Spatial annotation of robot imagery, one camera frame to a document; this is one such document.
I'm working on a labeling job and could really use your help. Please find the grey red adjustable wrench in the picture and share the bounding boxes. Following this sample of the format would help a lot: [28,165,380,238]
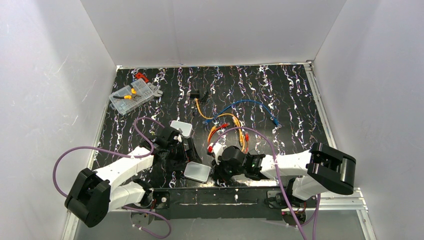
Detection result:
[135,72,163,98]

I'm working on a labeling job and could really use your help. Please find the white network switch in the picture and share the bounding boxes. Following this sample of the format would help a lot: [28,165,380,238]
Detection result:
[170,120,193,139]
[183,161,211,183]

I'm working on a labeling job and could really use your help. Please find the yellow handled pliers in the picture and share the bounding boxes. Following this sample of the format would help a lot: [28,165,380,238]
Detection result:
[113,87,141,100]

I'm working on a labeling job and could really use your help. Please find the clear plastic parts box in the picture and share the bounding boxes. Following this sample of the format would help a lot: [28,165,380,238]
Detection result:
[109,78,154,115]

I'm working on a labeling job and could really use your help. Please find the black adapter with cable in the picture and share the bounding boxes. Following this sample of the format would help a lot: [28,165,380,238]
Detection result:
[187,90,210,103]

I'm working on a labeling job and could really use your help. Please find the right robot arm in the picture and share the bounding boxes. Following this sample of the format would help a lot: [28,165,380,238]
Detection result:
[207,143,357,202]

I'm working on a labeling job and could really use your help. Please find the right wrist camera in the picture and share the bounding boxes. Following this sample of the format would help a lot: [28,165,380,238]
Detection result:
[207,143,224,165]

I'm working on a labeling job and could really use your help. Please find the long yellow ethernet cable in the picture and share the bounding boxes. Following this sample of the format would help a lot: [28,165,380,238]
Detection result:
[194,97,247,153]

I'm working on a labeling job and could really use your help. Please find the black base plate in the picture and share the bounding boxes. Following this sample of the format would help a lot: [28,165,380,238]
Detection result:
[152,186,284,220]

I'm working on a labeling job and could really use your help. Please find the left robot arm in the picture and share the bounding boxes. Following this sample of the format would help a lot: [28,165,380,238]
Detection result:
[64,120,201,228]

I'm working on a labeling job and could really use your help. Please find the blue ethernet cable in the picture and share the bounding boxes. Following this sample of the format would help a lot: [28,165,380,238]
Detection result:
[202,99,281,128]

